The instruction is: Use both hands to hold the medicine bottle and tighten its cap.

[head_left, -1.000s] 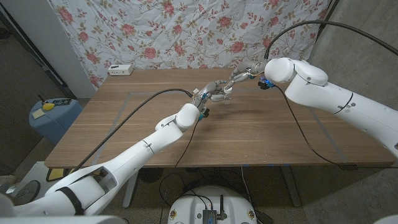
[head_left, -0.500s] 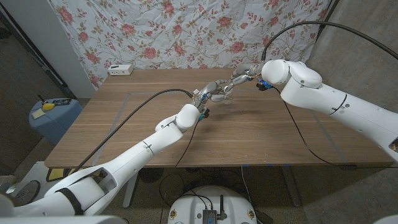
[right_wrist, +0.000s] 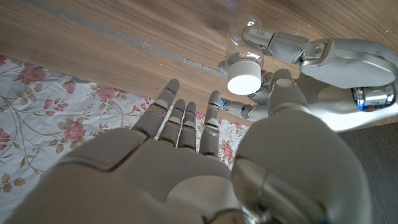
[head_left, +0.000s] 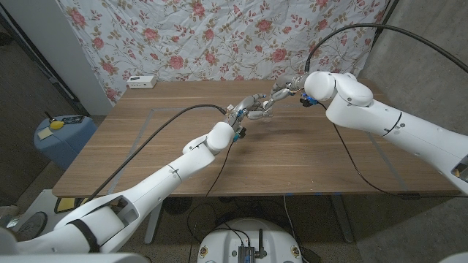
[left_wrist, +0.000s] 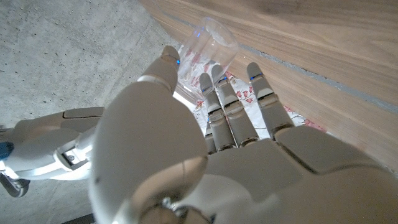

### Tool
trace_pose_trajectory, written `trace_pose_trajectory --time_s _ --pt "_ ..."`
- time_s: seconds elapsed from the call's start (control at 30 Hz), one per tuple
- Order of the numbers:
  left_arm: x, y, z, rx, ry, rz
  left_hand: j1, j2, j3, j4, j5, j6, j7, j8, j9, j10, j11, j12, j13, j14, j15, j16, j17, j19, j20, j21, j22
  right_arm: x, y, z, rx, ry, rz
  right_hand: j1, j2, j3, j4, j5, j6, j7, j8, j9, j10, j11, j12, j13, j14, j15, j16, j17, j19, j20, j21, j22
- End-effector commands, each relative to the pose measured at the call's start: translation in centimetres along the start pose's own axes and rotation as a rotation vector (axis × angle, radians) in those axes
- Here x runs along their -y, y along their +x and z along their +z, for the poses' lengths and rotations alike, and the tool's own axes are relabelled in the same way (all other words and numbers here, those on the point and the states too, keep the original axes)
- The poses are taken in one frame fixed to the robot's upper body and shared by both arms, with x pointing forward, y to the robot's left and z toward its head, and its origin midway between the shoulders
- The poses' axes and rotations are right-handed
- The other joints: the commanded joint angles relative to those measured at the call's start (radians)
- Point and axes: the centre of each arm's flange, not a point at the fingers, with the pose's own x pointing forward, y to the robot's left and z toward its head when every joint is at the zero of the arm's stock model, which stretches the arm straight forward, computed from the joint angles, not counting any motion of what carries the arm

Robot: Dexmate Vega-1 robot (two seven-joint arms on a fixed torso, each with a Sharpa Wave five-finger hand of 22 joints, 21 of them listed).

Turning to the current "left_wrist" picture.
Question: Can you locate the clear plastic medicine bottle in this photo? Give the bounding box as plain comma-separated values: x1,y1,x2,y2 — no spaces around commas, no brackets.
175,17,239,103

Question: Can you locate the floral backdrop cloth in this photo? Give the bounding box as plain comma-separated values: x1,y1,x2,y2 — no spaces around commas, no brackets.
186,71,327,141

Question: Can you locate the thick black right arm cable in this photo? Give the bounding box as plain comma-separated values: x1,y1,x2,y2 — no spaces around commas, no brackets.
0,172,31,198

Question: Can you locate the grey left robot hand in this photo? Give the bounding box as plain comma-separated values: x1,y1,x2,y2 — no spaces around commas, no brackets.
88,45,398,224

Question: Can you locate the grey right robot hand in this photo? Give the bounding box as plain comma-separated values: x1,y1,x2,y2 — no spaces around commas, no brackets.
4,107,105,182

